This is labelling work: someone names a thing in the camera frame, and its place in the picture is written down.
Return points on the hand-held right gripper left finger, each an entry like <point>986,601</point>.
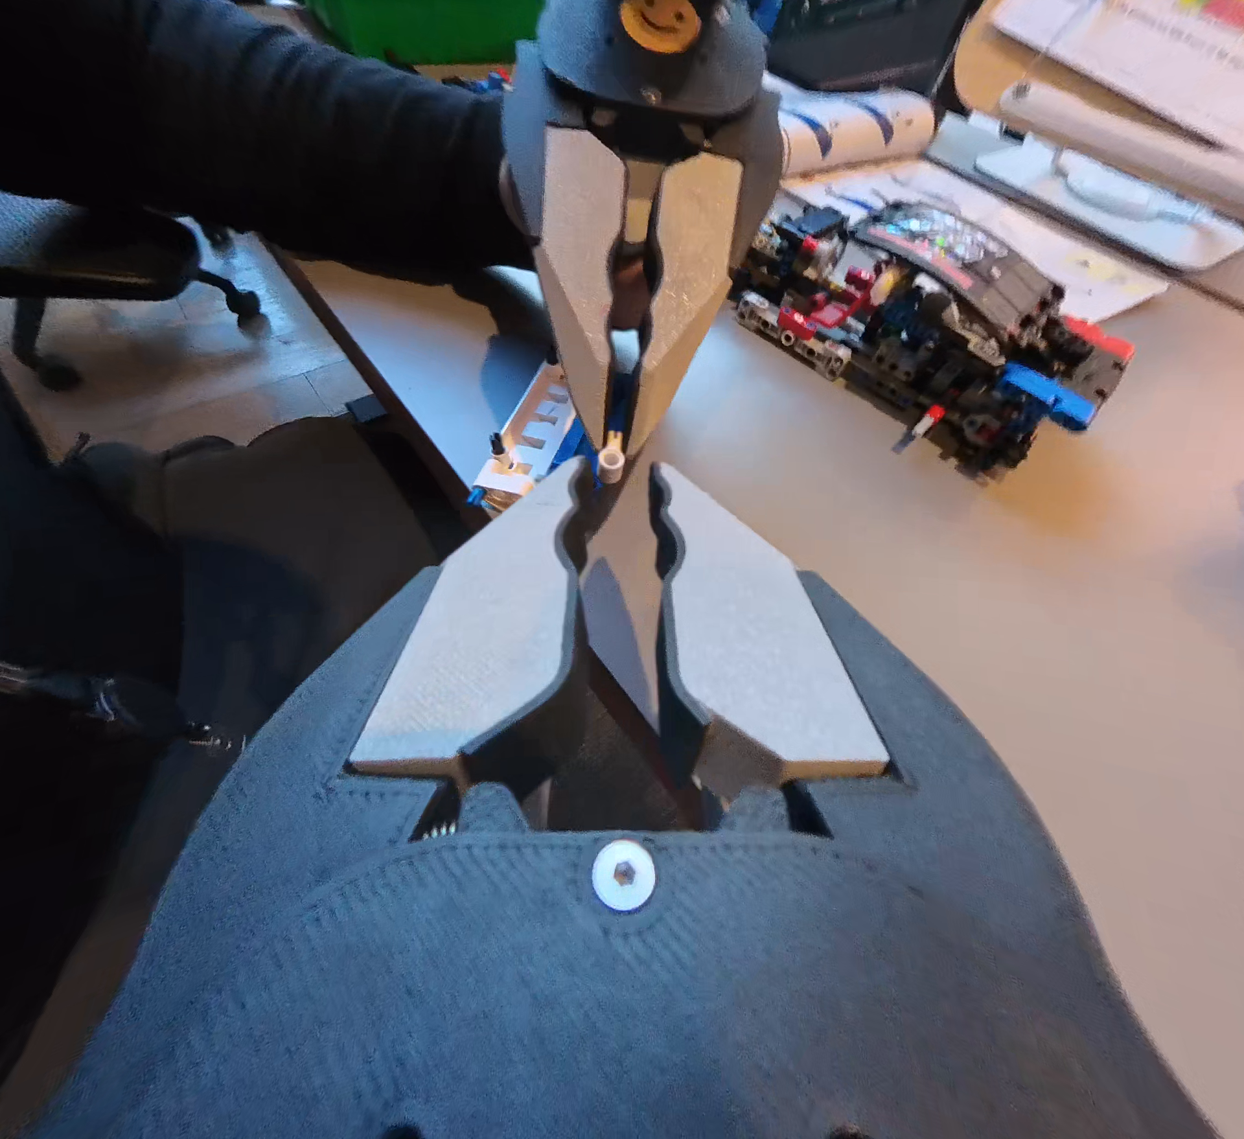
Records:
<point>486,662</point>

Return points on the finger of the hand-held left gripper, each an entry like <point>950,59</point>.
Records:
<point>700,245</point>
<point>573,225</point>

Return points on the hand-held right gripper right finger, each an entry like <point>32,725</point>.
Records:
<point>767,662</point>

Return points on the blue and white brick panel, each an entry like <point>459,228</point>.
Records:
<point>530,425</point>

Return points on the small white brick connector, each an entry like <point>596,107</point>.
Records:
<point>610,461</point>

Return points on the partly built brick car model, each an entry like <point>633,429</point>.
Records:
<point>922,322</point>

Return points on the person's left forearm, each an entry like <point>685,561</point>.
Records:
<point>242,109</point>

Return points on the open building instruction booklet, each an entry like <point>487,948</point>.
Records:
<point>855,123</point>

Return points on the wooden document stand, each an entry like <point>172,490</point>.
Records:
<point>977,70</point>

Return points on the white flat pad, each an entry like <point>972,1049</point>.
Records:
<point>1030,167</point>

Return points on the person's dark clothing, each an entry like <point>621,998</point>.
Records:
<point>97,575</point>

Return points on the black office chair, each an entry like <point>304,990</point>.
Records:
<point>97,254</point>

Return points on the printed instruction sheet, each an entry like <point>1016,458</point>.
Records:
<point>1147,11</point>

